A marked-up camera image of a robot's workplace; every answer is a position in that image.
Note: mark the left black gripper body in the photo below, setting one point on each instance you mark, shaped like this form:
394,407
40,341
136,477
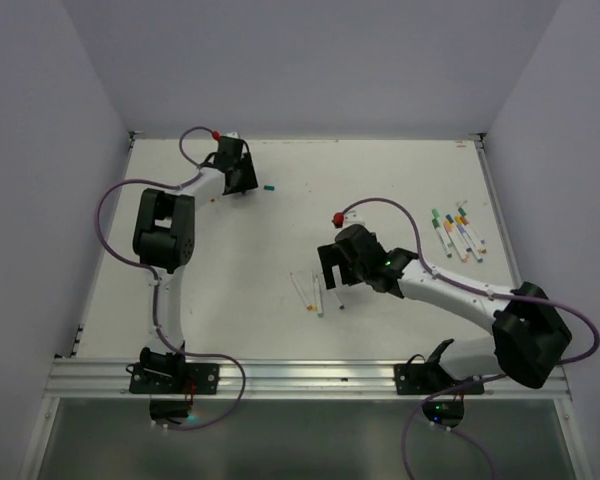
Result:
237,165

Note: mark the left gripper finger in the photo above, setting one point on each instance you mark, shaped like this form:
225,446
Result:
248,178
233,182

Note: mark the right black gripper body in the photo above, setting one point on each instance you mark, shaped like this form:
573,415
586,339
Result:
354,272

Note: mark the yellow marker pen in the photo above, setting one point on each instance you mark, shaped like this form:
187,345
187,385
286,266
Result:
313,287

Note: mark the green marker pen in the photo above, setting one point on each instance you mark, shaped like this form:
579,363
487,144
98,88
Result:
318,293

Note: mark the teal marker pen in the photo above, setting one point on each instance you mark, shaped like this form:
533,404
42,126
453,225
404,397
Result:
338,297

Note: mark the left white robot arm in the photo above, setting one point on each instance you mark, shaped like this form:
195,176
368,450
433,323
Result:
164,235

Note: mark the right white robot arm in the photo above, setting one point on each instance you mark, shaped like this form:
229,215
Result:
525,339

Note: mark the light orange capped marker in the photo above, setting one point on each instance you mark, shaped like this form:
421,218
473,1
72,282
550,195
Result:
456,241

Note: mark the blue capped marker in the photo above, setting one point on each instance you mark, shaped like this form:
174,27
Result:
461,233

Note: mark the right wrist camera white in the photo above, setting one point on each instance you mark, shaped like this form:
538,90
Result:
352,217

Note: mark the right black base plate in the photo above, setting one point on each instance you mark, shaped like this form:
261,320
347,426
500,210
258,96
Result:
424,376

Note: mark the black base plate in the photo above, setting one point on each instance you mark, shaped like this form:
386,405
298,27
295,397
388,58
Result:
169,374
424,376

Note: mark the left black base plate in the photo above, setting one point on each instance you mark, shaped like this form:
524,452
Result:
169,374

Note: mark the aluminium mounting rail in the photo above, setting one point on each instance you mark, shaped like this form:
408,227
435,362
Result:
265,379

